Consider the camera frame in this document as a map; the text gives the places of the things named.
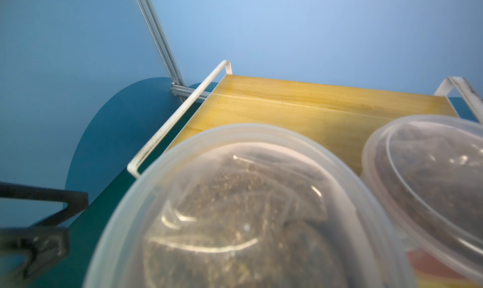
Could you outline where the aluminium back rail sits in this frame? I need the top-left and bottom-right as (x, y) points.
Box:
(169, 84), (211, 103)

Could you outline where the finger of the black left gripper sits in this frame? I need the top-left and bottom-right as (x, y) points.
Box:
(1, 226), (70, 284)
(1, 182), (89, 228)

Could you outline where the left aluminium corner post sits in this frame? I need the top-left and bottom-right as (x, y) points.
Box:
(136, 0), (185, 86)

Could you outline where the white frame wooden shelf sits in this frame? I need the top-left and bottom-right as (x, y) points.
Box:
(127, 60), (482, 177)

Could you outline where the clear lid seed container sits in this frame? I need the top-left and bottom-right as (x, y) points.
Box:
(83, 123), (417, 287)
(362, 115), (482, 287)

